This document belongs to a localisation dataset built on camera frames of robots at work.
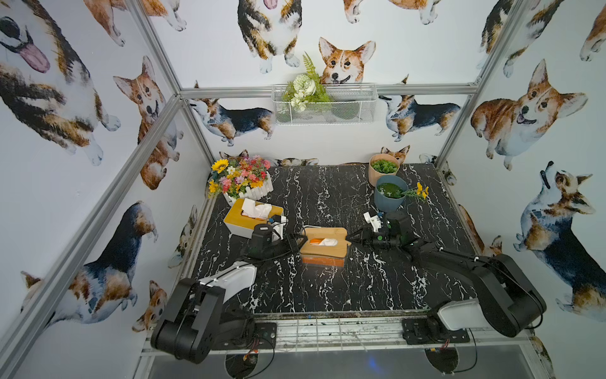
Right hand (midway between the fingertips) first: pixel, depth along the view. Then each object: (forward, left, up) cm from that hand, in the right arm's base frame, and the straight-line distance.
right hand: (352, 233), depth 83 cm
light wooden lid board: (-2, +7, -3) cm, 8 cm away
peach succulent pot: (+35, -17, -2) cm, 39 cm away
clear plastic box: (-6, +15, -6) cm, 17 cm away
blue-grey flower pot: (+23, -19, -7) cm, 31 cm away
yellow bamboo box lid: (+10, +46, -4) cm, 47 cm away
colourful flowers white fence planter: (+24, +41, +3) cm, 48 cm away
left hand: (+1, +17, -3) cm, 18 cm away
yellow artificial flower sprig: (+16, -27, +1) cm, 32 cm away
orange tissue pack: (-5, +11, -13) cm, 18 cm away
